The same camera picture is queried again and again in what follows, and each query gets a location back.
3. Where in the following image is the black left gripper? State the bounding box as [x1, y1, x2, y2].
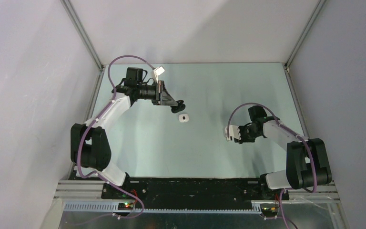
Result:
[136, 80, 177, 106]

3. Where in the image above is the black cylindrical cap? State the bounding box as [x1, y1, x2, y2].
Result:
[171, 100, 186, 114]

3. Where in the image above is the white earbud charging case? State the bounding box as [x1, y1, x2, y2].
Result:
[178, 114, 189, 123]

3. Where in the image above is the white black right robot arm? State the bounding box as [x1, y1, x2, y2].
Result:
[225, 105, 332, 199]

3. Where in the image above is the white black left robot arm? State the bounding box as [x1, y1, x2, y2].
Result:
[71, 66, 185, 199]

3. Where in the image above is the right controller board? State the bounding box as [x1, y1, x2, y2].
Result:
[261, 207, 280, 215]

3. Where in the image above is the controller board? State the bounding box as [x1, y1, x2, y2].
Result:
[118, 202, 135, 210]
[261, 207, 280, 215]

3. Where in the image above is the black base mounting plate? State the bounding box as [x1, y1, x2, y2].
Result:
[101, 177, 280, 210]

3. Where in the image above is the left controller board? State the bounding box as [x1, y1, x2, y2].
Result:
[118, 202, 135, 210]

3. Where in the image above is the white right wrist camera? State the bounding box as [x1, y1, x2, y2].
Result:
[224, 125, 241, 141]

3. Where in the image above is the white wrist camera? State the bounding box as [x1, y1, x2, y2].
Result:
[224, 125, 241, 141]
[152, 66, 165, 82]

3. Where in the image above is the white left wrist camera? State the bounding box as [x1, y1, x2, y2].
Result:
[152, 66, 165, 82]

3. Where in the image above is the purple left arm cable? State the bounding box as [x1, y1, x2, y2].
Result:
[76, 55, 146, 219]

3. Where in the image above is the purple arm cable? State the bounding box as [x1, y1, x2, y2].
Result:
[76, 55, 146, 219]
[226, 103, 318, 228]

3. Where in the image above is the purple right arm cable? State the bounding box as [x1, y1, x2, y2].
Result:
[226, 103, 318, 228]

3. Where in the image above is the aluminium frame post left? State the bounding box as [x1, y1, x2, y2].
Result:
[60, 0, 105, 72]

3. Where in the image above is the aluminium frame post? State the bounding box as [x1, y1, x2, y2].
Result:
[60, 0, 105, 72]
[283, 0, 327, 74]

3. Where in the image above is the aluminium front rail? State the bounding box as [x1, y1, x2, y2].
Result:
[54, 177, 340, 213]

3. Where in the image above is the aluminium frame post right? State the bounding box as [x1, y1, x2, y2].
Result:
[283, 0, 327, 74]

